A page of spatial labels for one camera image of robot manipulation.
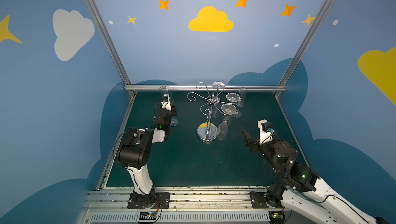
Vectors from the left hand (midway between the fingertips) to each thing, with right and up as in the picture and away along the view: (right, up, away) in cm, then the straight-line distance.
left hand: (168, 100), depth 93 cm
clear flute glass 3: (+46, +4, 0) cm, 46 cm away
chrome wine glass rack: (+24, -20, +5) cm, 32 cm away
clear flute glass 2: (+2, -15, +11) cm, 19 cm away
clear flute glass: (-3, +6, -1) cm, 7 cm away
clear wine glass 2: (+32, -6, -23) cm, 40 cm away
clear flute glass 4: (+29, +7, -11) cm, 32 cm away
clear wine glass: (+36, +1, -15) cm, 39 cm away
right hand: (+43, -13, -26) cm, 52 cm away
